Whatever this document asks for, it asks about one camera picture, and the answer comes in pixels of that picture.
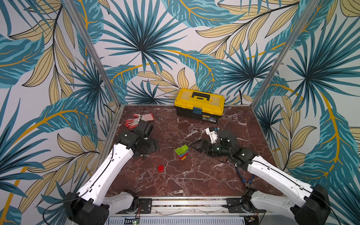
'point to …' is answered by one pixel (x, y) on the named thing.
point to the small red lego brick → (161, 168)
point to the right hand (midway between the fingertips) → (194, 147)
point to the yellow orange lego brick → (183, 158)
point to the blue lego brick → (183, 154)
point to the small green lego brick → (184, 147)
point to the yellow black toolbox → (198, 105)
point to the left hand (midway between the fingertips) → (151, 153)
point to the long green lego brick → (179, 151)
